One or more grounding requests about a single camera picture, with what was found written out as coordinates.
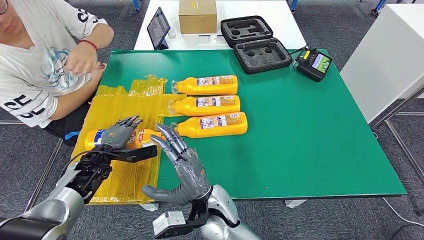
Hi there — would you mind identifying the brown cardboard box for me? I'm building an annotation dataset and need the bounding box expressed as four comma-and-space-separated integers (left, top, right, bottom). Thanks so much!
178, 0, 218, 35

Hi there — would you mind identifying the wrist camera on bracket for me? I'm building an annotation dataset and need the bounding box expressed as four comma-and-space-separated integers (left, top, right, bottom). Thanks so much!
107, 144, 159, 164
152, 205, 210, 240

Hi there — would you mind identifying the metal chair frame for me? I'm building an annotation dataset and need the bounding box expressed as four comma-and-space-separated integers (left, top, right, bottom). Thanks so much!
0, 119, 64, 213

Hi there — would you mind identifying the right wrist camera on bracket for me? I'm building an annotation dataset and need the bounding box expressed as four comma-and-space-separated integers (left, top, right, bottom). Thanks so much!
152, 205, 210, 240

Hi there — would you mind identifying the orange detergent bottle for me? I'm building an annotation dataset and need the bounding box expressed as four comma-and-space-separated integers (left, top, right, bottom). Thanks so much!
170, 111, 249, 139
167, 95, 241, 117
83, 128, 167, 151
170, 75, 239, 96

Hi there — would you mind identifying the red bracelet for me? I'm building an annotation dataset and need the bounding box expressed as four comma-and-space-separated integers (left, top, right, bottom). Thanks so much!
78, 39, 99, 52

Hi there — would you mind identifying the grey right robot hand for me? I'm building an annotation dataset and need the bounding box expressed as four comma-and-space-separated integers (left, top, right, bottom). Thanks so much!
141, 123, 212, 206

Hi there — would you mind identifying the person's left hand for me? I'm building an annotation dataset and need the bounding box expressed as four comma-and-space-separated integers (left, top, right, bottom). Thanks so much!
65, 46, 99, 76

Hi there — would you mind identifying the white floor cable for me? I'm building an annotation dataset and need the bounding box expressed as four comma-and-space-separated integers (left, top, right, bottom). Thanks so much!
382, 197, 424, 228

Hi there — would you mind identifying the black foam-lined case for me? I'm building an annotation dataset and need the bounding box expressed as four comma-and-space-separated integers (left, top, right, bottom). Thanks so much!
220, 15, 294, 75

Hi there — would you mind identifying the person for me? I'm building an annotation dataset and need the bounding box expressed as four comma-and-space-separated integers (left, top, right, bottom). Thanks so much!
0, 0, 115, 147

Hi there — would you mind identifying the flat yellow plastic bag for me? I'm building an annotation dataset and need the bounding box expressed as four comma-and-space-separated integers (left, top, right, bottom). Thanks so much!
158, 94, 187, 117

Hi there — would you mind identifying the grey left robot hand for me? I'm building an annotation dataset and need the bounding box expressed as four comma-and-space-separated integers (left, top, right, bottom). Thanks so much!
100, 115, 144, 151

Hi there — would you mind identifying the stack of yellow plastic sheets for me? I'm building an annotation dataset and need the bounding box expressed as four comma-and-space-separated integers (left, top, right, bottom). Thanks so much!
71, 94, 164, 206

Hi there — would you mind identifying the metal table frame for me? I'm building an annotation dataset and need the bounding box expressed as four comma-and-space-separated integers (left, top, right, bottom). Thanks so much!
370, 86, 424, 183

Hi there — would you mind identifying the person's right hand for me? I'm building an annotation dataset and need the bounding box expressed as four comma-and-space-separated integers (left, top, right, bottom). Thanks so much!
92, 61, 108, 82

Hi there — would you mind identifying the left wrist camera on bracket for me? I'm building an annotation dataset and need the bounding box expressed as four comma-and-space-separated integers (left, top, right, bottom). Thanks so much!
107, 144, 159, 164

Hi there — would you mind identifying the flat white package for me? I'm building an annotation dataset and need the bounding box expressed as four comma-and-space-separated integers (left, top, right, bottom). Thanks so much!
196, 33, 228, 46

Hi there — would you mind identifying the black remote controller with screen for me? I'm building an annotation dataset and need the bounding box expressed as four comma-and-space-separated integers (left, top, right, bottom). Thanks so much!
295, 47, 333, 83

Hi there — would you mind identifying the black tablet on stand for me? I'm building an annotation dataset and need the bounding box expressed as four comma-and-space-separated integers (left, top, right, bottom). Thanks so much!
147, 6, 171, 51

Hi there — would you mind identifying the white cabinet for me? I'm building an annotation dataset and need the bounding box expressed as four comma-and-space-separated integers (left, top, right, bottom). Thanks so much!
340, 3, 424, 124

